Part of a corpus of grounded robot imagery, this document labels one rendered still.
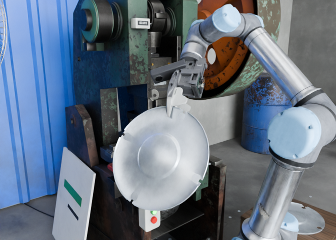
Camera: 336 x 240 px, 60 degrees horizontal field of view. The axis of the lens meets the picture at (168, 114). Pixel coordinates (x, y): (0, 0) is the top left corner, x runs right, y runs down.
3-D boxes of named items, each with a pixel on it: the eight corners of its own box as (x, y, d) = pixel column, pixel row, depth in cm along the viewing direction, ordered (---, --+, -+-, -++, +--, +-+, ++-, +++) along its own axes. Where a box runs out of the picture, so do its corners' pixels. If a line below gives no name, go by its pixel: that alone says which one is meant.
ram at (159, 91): (177, 114, 146) (178, 54, 139) (153, 119, 137) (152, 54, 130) (157, 108, 159) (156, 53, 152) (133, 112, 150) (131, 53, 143)
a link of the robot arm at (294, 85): (365, 122, 78) (259, 4, 97) (349, 130, 71) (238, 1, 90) (330, 144, 86) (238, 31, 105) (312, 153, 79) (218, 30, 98)
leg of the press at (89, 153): (156, 317, 135) (153, 131, 114) (134, 332, 128) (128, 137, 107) (78, 223, 205) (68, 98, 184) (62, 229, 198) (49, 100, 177)
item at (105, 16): (125, 51, 125) (124, -4, 120) (101, 52, 118) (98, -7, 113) (102, 50, 142) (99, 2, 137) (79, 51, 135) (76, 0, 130)
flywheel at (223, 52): (169, 40, 213) (228, 112, 179) (146, 40, 201) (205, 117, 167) (216, -65, 166) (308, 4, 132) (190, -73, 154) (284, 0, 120)
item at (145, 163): (172, 234, 70) (171, 234, 70) (97, 176, 86) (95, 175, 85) (229, 131, 74) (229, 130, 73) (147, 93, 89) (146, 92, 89)
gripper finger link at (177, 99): (181, 112, 78) (190, 85, 82) (161, 110, 80) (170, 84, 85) (184, 118, 80) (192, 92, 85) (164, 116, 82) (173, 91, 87)
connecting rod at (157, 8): (172, 72, 142) (172, -3, 134) (152, 73, 134) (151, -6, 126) (148, 69, 158) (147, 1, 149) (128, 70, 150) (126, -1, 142)
